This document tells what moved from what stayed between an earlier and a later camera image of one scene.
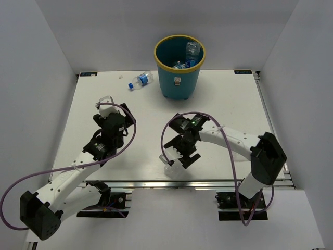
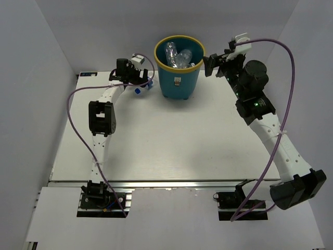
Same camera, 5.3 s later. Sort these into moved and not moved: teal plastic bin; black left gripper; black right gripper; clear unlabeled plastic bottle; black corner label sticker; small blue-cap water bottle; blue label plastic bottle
Moved: black left gripper; blue label plastic bottle; clear unlabeled plastic bottle; black right gripper; small blue-cap water bottle
Not moved: teal plastic bin; black corner label sticker
